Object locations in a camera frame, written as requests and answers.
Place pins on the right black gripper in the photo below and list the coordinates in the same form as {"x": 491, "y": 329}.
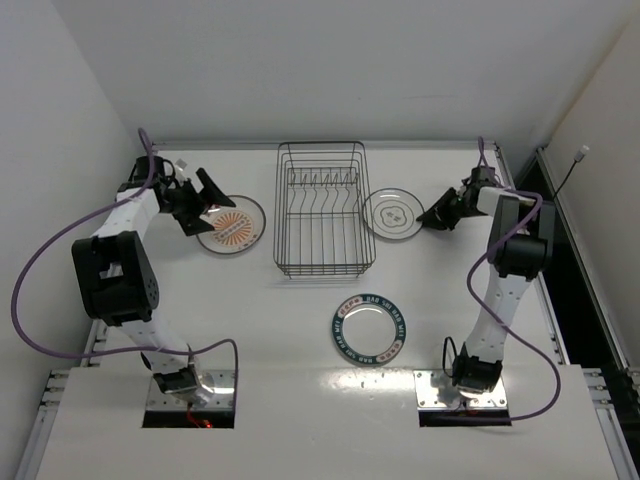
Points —
{"x": 455, "y": 204}

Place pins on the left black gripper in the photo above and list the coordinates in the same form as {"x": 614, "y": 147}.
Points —
{"x": 192, "y": 205}

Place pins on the orange sunburst pattern plate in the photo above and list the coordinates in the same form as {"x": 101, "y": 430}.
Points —
{"x": 236, "y": 229}

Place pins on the white plate grey line pattern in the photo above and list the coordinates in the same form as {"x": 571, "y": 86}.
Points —
{"x": 392, "y": 214}

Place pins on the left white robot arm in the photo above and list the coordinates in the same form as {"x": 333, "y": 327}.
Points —
{"x": 116, "y": 279}

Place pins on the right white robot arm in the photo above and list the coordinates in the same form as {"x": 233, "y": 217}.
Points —
{"x": 519, "y": 248}

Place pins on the teal rimmed lettered plate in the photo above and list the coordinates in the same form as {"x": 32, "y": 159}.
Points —
{"x": 368, "y": 330}

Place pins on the metal wire dish rack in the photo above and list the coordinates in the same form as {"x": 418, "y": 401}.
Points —
{"x": 320, "y": 210}

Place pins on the black cable white plug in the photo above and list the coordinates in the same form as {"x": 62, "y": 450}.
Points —
{"x": 578, "y": 157}

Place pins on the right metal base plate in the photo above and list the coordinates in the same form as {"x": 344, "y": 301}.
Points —
{"x": 436, "y": 394}

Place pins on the metal base plate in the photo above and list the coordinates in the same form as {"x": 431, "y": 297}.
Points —
{"x": 436, "y": 394}
{"x": 215, "y": 395}

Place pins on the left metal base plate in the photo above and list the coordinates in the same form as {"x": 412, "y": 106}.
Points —
{"x": 215, "y": 395}

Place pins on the right aluminium frame rail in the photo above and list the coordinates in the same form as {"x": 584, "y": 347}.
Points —
{"x": 584, "y": 325}

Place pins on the aluminium frame rail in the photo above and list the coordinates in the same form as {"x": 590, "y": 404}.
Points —
{"x": 50, "y": 402}
{"x": 584, "y": 325}

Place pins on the left aluminium frame rail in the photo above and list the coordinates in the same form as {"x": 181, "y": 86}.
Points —
{"x": 50, "y": 402}

